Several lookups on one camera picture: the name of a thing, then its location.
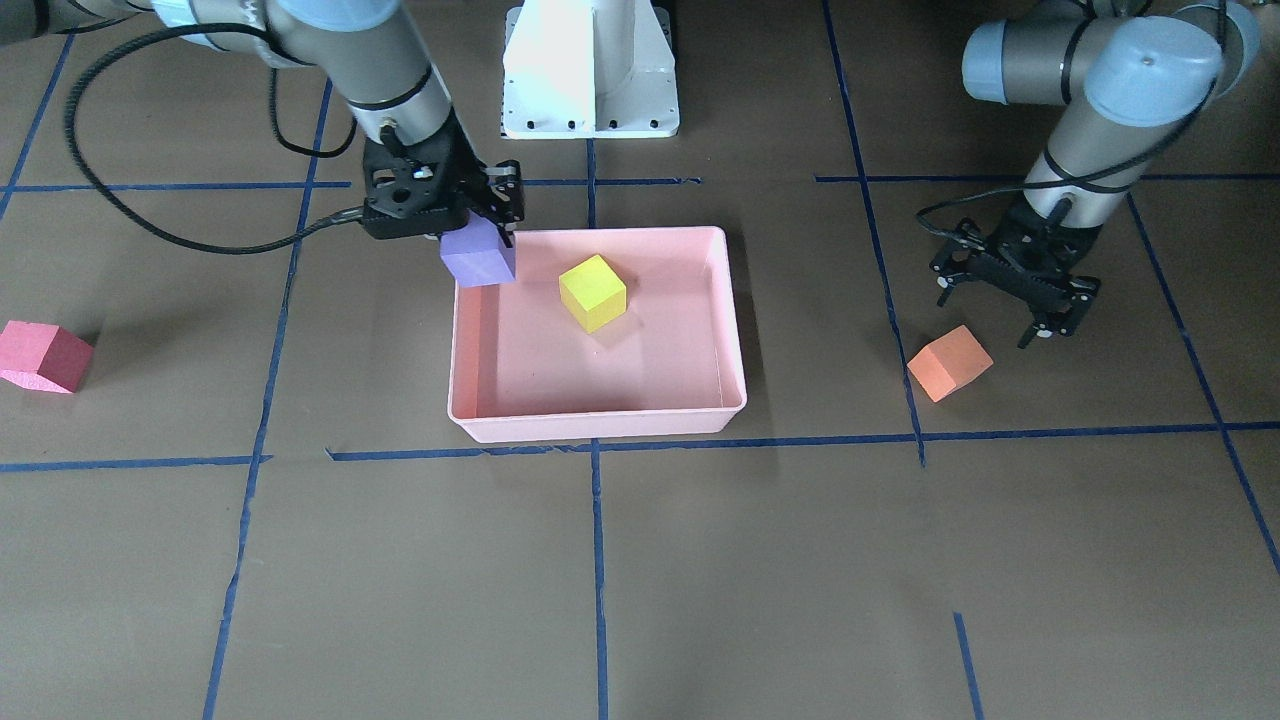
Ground pink plastic bin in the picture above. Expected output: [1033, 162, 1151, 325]
[447, 225, 748, 443]

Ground orange foam block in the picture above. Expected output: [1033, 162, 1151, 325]
[908, 324, 995, 404]

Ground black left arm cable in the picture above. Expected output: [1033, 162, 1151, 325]
[915, 0, 1231, 241]

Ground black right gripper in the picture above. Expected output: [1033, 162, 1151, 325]
[358, 110, 525, 249]

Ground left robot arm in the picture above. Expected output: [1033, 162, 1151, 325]
[931, 1, 1262, 347]

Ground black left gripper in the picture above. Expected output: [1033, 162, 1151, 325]
[931, 195, 1101, 350]

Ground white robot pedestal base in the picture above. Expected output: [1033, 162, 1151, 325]
[500, 1, 681, 140]

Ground red foam block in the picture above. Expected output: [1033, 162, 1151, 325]
[1, 320, 93, 395]

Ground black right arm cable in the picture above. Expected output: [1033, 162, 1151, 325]
[64, 22, 371, 256]

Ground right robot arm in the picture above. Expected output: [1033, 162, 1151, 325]
[3, 1, 524, 255]

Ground purple foam block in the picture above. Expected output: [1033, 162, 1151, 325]
[440, 211, 517, 288]

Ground yellow foam block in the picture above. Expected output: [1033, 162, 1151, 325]
[558, 254, 628, 334]

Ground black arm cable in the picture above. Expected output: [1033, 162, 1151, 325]
[915, 0, 1231, 241]
[64, 22, 371, 256]

